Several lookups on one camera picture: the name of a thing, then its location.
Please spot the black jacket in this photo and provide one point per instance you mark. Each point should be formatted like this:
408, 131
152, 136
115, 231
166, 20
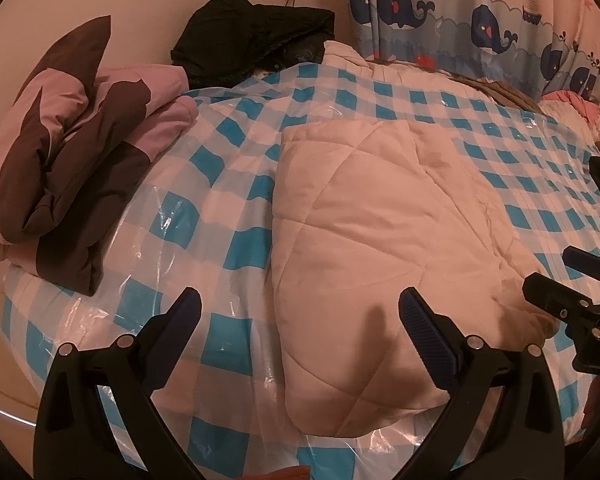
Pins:
230, 35

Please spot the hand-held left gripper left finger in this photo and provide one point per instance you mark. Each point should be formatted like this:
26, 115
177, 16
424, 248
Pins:
177, 335

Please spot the white striped quilt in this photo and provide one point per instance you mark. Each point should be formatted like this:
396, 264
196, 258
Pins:
342, 57

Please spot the white quilted jacket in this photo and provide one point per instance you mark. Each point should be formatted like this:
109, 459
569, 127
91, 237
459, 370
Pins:
360, 220

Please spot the pink clothes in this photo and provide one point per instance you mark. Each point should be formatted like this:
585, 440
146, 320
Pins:
577, 102

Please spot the whale print curtain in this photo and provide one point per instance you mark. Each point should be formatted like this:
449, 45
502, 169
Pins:
455, 20

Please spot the pink and brown quilt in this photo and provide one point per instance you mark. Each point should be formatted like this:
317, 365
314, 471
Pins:
80, 160

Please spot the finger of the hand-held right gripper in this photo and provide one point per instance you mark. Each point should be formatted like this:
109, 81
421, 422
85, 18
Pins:
550, 292
587, 261

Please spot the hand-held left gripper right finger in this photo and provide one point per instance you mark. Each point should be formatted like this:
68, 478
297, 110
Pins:
427, 340

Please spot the olive brown garment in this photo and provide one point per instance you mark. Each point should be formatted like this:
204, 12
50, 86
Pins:
505, 92

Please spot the blue white checkered plastic sheet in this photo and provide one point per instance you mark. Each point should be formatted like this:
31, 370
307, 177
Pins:
230, 160

